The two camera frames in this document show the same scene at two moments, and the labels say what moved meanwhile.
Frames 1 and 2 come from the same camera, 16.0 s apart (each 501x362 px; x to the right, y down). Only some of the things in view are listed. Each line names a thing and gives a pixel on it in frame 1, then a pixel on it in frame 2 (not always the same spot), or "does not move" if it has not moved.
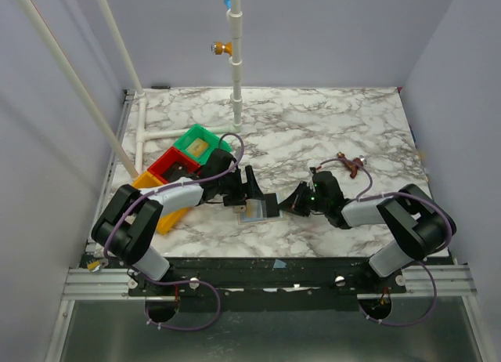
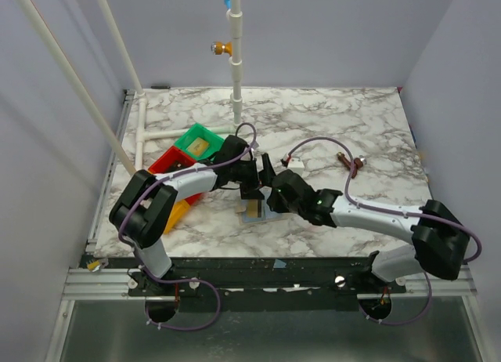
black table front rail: x=268 y=284 does not move
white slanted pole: x=30 y=11 does not move
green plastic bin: x=198 y=142 does not move
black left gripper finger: x=252 y=190 -> x=267 y=176
